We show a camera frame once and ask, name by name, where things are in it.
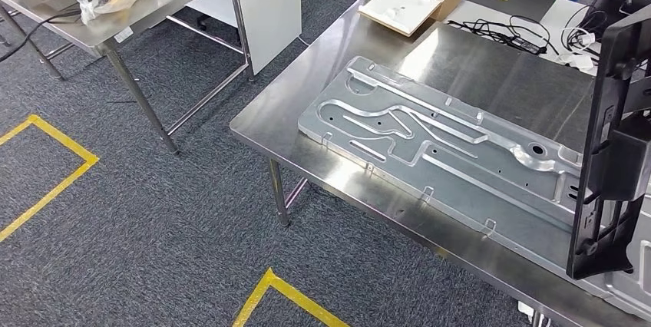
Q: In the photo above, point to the long black plastic part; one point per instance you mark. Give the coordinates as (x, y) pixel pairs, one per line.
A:
(618, 162)

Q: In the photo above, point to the stainless steel workbench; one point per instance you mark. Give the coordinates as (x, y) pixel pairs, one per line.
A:
(285, 116)

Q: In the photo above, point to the stamped sheet metal panel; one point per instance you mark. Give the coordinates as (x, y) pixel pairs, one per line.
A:
(458, 182)

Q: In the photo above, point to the white board panel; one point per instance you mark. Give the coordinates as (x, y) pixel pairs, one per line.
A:
(272, 9)

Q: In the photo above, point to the yellow floor tape outline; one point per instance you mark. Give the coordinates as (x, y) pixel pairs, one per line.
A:
(50, 199)
(307, 296)

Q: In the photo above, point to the white table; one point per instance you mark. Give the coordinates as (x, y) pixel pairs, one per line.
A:
(470, 12)

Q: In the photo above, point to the white label sticker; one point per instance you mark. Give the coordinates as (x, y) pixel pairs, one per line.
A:
(123, 35)

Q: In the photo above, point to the white power strip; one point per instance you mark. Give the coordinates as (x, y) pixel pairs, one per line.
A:
(526, 309)

